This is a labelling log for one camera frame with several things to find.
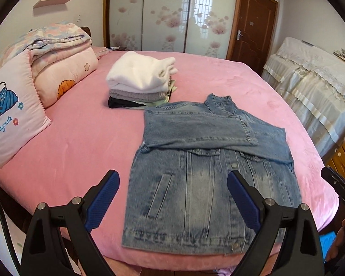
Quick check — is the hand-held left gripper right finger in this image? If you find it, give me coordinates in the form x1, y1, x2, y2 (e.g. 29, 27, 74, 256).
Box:
227, 170, 325, 276

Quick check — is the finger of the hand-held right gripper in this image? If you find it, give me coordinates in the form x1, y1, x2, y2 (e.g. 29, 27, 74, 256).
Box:
321, 167, 345, 196

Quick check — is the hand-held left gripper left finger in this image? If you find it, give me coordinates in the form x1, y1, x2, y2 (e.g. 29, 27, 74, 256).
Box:
21, 170, 120, 276

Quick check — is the blue denim jacket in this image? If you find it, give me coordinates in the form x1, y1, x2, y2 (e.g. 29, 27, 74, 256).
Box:
121, 93, 303, 256

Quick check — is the person's right hand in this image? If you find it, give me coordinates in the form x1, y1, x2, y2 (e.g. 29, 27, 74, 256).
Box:
333, 215, 345, 255

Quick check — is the wooden drawer cabinet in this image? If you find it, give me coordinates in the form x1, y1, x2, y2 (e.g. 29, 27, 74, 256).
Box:
323, 129, 345, 184

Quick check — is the blue textured object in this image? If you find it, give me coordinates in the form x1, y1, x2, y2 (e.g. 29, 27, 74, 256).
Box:
319, 230, 341, 262

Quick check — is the pink bed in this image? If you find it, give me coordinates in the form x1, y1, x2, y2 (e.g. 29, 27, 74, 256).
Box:
0, 46, 339, 271

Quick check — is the white lace furniture cover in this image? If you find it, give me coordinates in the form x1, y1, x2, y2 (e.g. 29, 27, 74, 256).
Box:
261, 36, 345, 158

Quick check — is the black folded garment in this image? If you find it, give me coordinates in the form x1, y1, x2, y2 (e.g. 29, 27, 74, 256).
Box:
108, 96, 138, 109

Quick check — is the light green folded garment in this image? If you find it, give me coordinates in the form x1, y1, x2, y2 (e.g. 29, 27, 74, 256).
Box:
123, 99, 170, 111

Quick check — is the grey folded knit garment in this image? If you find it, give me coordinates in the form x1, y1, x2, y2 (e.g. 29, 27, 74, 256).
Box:
108, 89, 168, 104

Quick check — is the pink Playmate pillow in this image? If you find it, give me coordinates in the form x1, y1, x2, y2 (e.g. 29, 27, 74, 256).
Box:
0, 49, 52, 171

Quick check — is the pink flower print pillow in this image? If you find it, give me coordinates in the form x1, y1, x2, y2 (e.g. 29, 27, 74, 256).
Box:
36, 47, 100, 109

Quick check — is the white folded sweater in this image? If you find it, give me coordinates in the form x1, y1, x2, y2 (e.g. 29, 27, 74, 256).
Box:
106, 51, 179, 93

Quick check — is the folded floral quilt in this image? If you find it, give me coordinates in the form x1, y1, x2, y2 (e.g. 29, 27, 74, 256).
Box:
0, 21, 92, 72

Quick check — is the brown wooden door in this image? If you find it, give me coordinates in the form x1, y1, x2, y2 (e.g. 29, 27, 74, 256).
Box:
226, 0, 278, 77

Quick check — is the floral sliding door wardrobe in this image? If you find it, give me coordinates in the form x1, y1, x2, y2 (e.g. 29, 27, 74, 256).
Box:
103, 0, 243, 61

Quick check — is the pink wall shelf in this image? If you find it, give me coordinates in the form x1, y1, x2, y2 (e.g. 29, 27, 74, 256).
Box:
33, 0, 74, 9

